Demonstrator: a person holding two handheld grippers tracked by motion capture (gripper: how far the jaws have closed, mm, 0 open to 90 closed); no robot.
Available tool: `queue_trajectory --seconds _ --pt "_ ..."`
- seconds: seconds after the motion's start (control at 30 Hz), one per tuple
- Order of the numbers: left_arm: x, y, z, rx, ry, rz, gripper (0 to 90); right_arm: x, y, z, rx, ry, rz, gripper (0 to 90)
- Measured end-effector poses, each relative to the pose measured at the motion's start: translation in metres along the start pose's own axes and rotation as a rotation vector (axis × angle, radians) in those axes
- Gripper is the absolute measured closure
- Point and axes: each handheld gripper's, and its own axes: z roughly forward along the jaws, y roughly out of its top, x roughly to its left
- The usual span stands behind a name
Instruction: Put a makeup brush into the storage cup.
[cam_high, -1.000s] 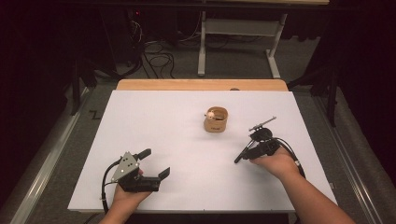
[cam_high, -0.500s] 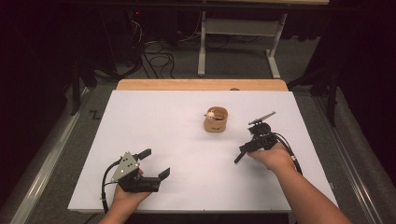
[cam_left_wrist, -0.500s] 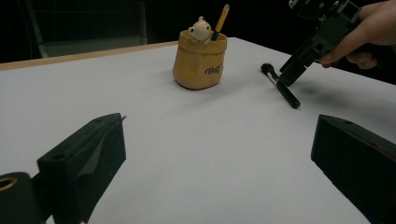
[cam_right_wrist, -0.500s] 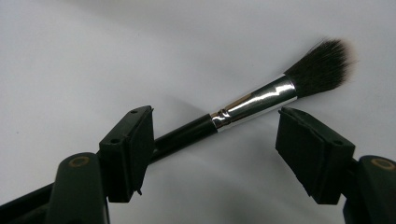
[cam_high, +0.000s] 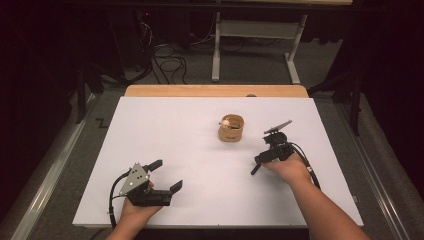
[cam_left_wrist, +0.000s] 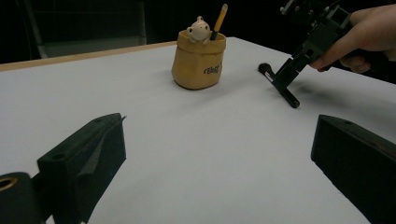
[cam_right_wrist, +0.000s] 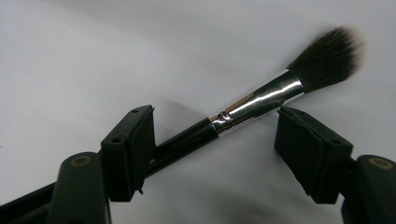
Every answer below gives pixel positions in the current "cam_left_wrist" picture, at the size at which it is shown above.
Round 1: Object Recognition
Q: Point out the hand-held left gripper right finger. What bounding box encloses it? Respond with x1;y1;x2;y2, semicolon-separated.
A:
310;114;396;224

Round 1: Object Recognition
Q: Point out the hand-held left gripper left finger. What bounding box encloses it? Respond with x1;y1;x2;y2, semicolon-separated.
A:
36;112;127;224

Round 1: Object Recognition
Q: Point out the black makeup brush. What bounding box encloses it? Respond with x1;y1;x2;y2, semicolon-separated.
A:
258;63;301;109

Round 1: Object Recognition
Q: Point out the thin black orange-tipped brush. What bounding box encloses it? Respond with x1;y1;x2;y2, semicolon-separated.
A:
210;3;229;41

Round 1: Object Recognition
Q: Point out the tan bear pen holder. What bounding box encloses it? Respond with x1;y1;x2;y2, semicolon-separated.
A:
171;16;227;91

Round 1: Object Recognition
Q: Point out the white table cover sheet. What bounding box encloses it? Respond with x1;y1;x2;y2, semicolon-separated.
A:
0;36;396;224

